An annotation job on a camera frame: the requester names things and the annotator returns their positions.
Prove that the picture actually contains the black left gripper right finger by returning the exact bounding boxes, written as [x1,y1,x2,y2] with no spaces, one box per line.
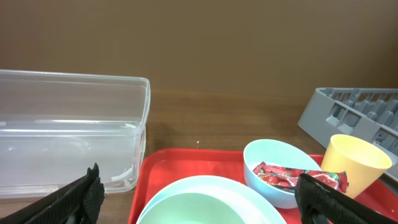
[295,174,397,224]

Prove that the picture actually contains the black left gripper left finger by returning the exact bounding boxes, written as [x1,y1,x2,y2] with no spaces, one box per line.
[1,164,104,224]

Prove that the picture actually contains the red snack wrapper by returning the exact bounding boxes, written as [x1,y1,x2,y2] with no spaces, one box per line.
[253,162,349,193]

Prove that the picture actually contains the yellow plastic cup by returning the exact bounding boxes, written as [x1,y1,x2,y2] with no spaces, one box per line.
[321,134,392,198]

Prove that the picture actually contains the light blue bowl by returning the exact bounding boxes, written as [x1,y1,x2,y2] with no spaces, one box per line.
[243,139,321,209]

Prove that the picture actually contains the mint green bowl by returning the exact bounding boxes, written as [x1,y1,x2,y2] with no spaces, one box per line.
[137,193,244,224]

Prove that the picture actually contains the grey dishwasher rack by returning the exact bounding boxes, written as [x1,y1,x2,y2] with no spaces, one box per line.
[298,88,397,180]

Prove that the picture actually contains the light blue plate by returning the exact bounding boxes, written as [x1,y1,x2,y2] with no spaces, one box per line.
[138,175,286,224]

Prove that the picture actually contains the clear plastic bin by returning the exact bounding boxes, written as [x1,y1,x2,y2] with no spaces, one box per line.
[1,70,150,198]

